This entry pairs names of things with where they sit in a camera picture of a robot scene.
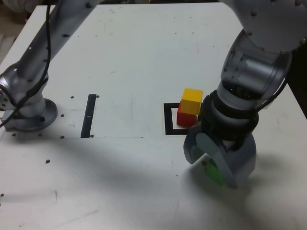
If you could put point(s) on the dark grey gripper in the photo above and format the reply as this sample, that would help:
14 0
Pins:
231 145

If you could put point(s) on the green cube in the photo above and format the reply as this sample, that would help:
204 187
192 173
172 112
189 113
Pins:
214 172

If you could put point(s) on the red cube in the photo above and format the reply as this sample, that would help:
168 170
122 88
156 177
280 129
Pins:
185 119

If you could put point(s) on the yellow cube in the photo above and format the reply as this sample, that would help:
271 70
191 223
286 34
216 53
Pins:
192 103

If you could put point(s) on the black tape square outline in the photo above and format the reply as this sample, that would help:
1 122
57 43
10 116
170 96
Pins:
168 119

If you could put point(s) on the black tape strip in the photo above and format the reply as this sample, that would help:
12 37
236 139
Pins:
88 115

